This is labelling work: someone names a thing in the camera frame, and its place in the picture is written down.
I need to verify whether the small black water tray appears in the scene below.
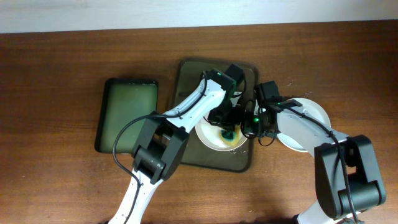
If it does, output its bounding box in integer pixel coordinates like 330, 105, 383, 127
95, 78, 159, 154

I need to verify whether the green and yellow sponge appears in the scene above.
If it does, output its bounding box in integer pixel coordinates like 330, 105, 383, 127
219, 125, 241, 147

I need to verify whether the large dark serving tray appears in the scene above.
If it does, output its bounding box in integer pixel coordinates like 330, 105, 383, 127
169, 57, 259, 173

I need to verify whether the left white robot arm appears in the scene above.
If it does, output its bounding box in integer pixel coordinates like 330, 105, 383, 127
110, 64, 246, 223

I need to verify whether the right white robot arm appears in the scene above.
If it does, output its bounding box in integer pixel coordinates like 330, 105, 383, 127
243, 81, 386, 224

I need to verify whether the pale grey plate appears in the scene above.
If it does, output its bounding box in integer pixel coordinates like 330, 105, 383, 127
277, 98, 331, 152

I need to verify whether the pinkish white plate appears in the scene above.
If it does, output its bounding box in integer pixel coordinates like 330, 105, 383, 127
195, 113, 248, 152

